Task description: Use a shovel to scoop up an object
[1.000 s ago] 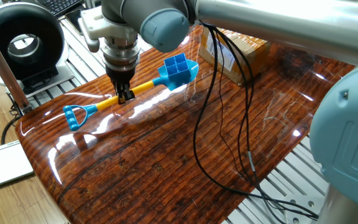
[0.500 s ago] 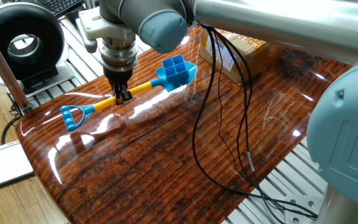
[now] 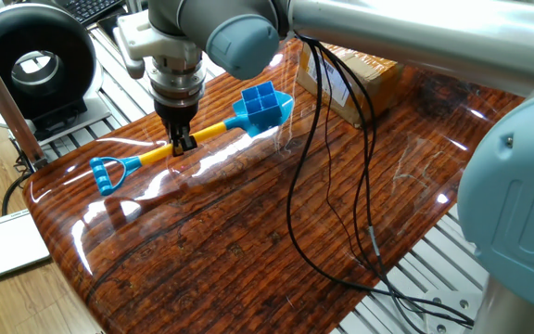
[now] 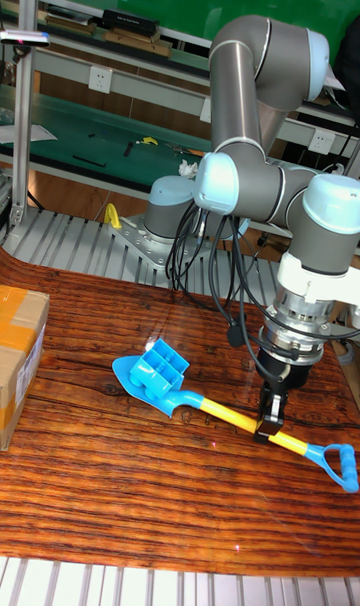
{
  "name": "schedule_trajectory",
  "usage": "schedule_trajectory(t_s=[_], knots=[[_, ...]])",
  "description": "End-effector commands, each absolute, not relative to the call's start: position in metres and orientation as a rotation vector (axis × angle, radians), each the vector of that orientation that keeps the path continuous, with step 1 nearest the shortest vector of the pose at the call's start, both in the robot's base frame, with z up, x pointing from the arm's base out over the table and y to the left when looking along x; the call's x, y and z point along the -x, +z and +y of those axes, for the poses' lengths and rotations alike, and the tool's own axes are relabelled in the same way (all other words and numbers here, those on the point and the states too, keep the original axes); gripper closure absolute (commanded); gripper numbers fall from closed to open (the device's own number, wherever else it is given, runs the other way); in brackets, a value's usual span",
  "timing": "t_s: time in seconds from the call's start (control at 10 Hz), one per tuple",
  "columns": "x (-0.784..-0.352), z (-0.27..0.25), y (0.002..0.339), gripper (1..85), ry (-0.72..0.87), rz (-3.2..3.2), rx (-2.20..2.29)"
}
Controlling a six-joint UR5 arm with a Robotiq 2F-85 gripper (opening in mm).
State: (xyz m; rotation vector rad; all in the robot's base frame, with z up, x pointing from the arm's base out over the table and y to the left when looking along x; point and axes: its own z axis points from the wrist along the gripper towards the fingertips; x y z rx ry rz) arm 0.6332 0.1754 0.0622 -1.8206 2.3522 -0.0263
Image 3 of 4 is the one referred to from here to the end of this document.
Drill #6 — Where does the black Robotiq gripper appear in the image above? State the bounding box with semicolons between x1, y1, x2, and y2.
153;98;200;158

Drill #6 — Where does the blue plastic building block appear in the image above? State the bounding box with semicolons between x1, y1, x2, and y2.
241;81;283;129

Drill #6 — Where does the blue yellow toy shovel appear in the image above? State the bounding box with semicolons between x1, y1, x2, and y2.
89;90;295;197

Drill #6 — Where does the black smartphone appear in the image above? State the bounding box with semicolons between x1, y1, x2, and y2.
96;13;127;45

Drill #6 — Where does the wood-grain table mat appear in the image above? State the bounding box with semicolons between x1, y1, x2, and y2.
20;39;526;334

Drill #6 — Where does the black keyboard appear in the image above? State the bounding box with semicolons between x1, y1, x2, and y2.
60;0;127;27

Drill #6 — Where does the taped cardboard box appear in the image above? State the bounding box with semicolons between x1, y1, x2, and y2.
296;41;405;129

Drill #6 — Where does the white flat board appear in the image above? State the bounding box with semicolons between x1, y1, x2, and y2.
0;209;51;288

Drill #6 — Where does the white ring light base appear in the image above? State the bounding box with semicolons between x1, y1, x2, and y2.
0;83;113;148

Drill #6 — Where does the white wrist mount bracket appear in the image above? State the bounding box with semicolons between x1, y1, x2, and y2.
112;9;203;80

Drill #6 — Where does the thick black cable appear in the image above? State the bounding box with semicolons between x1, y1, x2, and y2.
286;36;476;327

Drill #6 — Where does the thin black cable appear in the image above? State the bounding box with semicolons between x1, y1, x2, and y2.
322;45;365;263

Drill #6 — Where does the brown metal post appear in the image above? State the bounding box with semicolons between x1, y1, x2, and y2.
0;27;49;171

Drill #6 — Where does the black floor cable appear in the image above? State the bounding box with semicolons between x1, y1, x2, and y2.
0;138;36;217

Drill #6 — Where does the black cable with grey sleeve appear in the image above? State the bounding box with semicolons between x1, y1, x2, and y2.
352;50;428;334

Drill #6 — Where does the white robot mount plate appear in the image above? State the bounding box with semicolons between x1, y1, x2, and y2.
422;289;484;334

